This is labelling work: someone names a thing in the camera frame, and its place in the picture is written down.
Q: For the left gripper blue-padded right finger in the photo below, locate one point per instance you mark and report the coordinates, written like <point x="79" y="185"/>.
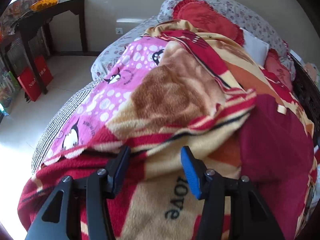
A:
<point x="230" y="205"/>

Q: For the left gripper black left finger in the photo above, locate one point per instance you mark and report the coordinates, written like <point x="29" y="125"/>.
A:
<point x="59" y="216"/>

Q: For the maroon sweatshirt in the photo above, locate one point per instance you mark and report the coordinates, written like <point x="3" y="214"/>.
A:
<point x="277" y="155"/>

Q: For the grey checked mattress cover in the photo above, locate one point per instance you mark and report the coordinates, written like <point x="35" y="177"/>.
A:
<point x="57" y="122"/>

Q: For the pink penguin blanket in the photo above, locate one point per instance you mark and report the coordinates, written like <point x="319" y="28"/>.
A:
<point x="104" y="100"/>

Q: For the red orange cream fleece blanket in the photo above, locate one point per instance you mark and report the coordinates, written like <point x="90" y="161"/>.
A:
<point x="199" y="95"/>

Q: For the dark carved headboard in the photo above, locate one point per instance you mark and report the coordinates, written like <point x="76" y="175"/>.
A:
<point x="306" y="92"/>

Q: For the red paper bag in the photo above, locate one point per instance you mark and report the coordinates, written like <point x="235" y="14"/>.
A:
<point x="28" y="82"/>

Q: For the red heart cushion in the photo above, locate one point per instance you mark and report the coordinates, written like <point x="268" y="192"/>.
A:
<point x="202" y="16"/>
<point x="273" y="65"/>

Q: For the white pillow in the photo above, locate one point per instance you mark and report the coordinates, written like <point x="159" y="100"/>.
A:
<point x="256" y="48"/>

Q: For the floral bed sheet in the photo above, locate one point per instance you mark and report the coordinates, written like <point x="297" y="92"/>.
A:
<point x="237" y="13"/>

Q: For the yellow basket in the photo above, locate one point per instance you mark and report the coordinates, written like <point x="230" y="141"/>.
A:
<point x="43" y="4"/>

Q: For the wall socket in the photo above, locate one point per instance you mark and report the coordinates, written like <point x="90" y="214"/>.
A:
<point x="119" y="31"/>

